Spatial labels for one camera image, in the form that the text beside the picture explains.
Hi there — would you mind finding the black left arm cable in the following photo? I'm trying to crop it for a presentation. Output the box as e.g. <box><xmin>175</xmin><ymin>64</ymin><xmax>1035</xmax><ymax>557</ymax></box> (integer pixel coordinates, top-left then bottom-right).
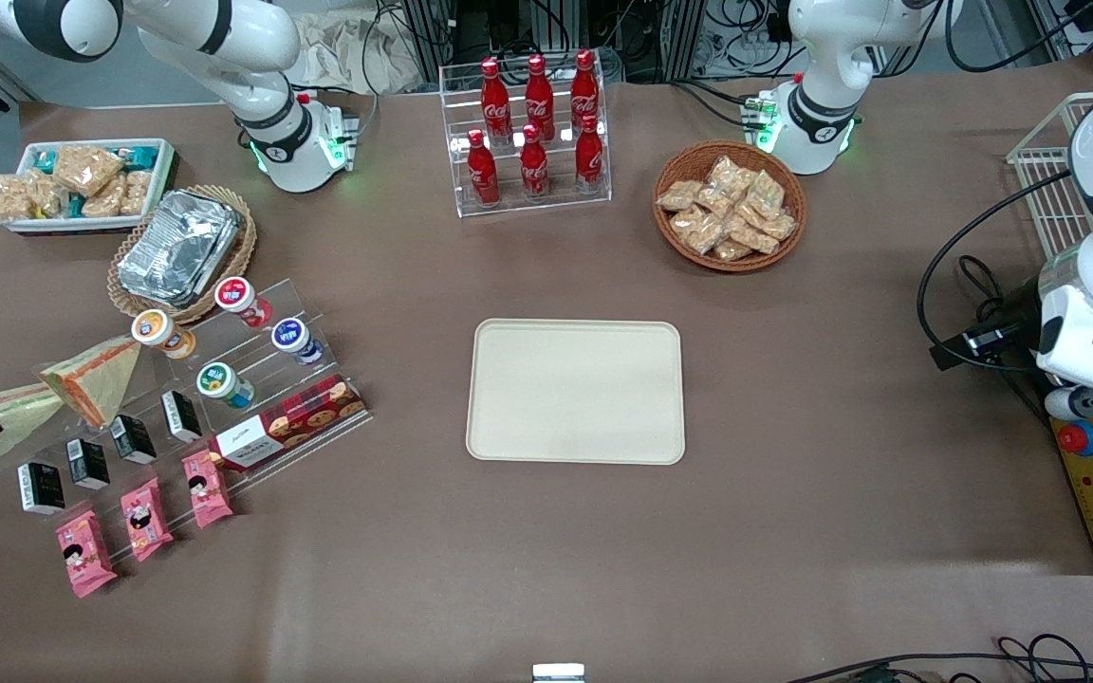
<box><xmin>917</xmin><ymin>171</ymin><xmax>1079</xmax><ymax>373</ymax></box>

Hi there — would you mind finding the green lid yogurt cup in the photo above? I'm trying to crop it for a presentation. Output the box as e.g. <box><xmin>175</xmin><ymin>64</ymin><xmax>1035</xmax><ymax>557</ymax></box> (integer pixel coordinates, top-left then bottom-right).
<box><xmin>197</xmin><ymin>362</ymin><xmax>256</xmax><ymax>412</ymax></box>

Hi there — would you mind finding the round brown wicker basket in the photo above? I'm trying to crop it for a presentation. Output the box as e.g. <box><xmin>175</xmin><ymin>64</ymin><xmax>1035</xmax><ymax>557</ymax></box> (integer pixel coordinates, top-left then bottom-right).
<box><xmin>653</xmin><ymin>140</ymin><xmax>807</xmax><ymax>274</ymax></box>

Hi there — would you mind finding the wrapped sandwich with orange filling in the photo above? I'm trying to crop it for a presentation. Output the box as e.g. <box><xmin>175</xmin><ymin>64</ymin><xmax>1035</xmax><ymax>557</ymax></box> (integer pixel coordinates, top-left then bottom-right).
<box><xmin>40</xmin><ymin>335</ymin><xmax>143</xmax><ymax>429</ymax></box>

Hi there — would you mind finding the large bagged rice cracker pack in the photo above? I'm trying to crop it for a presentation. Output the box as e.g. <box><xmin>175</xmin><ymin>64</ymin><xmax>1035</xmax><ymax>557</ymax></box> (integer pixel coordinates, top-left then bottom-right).
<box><xmin>53</xmin><ymin>145</ymin><xmax>126</xmax><ymax>198</ymax></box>

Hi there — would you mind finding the white rectangular snack bin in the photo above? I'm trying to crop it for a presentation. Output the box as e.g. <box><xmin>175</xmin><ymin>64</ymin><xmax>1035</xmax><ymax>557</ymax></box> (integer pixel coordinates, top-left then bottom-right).
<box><xmin>4</xmin><ymin>138</ymin><xmax>176</xmax><ymax>234</ymax></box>

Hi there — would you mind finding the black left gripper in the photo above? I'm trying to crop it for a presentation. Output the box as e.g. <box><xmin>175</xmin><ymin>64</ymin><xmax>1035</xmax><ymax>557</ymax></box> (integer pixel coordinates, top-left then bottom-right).
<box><xmin>930</xmin><ymin>282</ymin><xmax>1047</xmax><ymax>372</ymax></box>

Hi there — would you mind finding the red lid yogurt cup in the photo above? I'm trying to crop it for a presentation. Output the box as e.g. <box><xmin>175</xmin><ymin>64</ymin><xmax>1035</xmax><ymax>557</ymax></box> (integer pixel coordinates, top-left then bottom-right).
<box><xmin>215</xmin><ymin>277</ymin><xmax>273</xmax><ymax>329</ymax></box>

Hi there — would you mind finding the clear acrylic tiered stand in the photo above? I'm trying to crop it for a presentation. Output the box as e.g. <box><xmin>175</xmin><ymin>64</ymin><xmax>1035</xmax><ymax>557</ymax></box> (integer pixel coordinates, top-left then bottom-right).
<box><xmin>0</xmin><ymin>278</ymin><xmax>373</xmax><ymax>534</ymax></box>

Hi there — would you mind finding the pink snack packet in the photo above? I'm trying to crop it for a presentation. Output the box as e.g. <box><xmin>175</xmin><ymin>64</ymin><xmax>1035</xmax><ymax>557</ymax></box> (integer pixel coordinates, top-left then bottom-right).
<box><xmin>56</xmin><ymin>510</ymin><xmax>119</xmax><ymax>600</ymax></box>
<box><xmin>121</xmin><ymin>477</ymin><xmax>175</xmax><ymax>563</ymax></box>
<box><xmin>182</xmin><ymin>451</ymin><xmax>234</xmax><ymax>530</ymax></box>

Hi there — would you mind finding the black floor cable bundle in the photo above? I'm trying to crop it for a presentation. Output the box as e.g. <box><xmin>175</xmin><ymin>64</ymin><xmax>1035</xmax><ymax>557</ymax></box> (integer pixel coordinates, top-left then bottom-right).
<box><xmin>784</xmin><ymin>634</ymin><xmax>1093</xmax><ymax>683</ymax></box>

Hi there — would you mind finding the small black carton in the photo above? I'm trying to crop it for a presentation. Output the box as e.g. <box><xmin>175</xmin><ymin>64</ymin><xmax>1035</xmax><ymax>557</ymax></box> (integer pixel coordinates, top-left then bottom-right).
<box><xmin>18</xmin><ymin>462</ymin><xmax>66</xmax><ymax>516</ymax></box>
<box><xmin>110</xmin><ymin>415</ymin><xmax>158</xmax><ymax>467</ymax></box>
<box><xmin>66</xmin><ymin>438</ymin><xmax>112</xmax><ymax>491</ymax></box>
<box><xmin>161</xmin><ymin>391</ymin><xmax>204</xmax><ymax>445</ymax></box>

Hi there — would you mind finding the beige rectangular tray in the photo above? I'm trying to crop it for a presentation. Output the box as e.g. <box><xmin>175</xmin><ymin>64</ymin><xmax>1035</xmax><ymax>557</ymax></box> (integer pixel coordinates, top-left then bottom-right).
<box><xmin>466</xmin><ymin>319</ymin><xmax>686</xmax><ymax>466</ymax></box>

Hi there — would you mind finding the red plaid cookie box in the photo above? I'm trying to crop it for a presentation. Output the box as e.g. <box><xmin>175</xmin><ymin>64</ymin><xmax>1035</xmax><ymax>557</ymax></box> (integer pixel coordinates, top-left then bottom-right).
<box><xmin>210</xmin><ymin>375</ymin><xmax>368</xmax><ymax>473</ymax></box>

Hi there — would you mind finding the oval light wicker basket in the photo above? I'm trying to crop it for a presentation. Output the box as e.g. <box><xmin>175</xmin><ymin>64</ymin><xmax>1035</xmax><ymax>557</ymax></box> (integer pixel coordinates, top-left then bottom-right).
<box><xmin>108</xmin><ymin>185</ymin><xmax>257</xmax><ymax>326</ymax></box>

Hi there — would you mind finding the white wire rack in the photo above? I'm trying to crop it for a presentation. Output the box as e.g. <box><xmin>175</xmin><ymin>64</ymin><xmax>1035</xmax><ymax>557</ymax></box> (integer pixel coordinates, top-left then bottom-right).
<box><xmin>1007</xmin><ymin>92</ymin><xmax>1093</xmax><ymax>263</ymax></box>

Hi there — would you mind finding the clear acrylic bottle rack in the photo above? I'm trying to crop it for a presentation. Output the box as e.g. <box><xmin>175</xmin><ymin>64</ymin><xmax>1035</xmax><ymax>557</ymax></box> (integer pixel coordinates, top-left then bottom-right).
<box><xmin>439</xmin><ymin>55</ymin><xmax>613</xmax><ymax>219</ymax></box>

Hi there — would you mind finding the orange lid yogurt cup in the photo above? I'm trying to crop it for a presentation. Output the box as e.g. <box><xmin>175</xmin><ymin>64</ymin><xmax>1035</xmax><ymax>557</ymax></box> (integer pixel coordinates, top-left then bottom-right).
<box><xmin>132</xmin><ymin>310</ymin><xmax>197</xmax><ymax>360</ymax></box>

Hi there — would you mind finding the sandwich with green filling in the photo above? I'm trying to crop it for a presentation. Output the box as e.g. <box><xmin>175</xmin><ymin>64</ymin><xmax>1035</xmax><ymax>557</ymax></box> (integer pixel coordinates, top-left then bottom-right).
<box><xmin>0</xmin><ymin>381</ymin><xmax>66</xmax><ymax>467</ymax></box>

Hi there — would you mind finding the crumpled beige paper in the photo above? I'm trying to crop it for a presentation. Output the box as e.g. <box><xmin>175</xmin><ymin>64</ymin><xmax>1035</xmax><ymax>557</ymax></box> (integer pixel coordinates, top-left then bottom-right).
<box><xmin>298</xmin><ymin>13</ymin><xmax>426</xmax><ymax>96</ymax></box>

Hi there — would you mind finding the dark frame bar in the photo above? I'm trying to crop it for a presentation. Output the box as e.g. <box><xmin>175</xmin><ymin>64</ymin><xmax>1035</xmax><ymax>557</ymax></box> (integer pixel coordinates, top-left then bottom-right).
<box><xmin>0</xmin><ymin>52</ymin><xmax>41</xmax><ymax>103</ymax></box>

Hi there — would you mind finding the silver foil container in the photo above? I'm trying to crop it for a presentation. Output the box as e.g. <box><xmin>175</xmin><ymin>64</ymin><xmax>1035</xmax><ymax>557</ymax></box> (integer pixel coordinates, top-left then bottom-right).
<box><xmin>118</xmin><ymin>190</ymin><xmax>243</xmax><ymax>307</ymax></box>

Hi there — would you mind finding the blue lid yogurt cup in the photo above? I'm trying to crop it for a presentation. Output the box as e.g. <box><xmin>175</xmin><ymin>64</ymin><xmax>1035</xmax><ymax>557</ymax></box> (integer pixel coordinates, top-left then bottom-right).
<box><xmin>271</xmin><ymin>318</ymin><xmax>325</xmax><ymax>367</ymax></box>

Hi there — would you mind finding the red cola bottle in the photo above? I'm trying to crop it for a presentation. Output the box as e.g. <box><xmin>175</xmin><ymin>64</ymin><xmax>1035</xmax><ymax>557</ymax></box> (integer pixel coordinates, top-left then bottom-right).
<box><xmin>520</xmin><ymin>124</ymin><xmax>550</xmax><ymax>201</ymax></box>
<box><xmin>525</xmin><ymin>54</ymin><xmax>556</xmax><ymax>141</ymax></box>
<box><xmin>467</xmin><ymin>130</ymin><xmax>501</xmax><ymax>208</ymax></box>
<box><xmin>481</xmin><ymin>59</ymin><xmax>513</xmax><ymax>145</ymax></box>
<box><xmin>570</xmin><ymin>50</ymin><xmax>601</xmax><ymax>130</ymax></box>
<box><xmin>575</xmin><ymin>114</ymin><xmax>605</xmax><ymax>194</ymax></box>

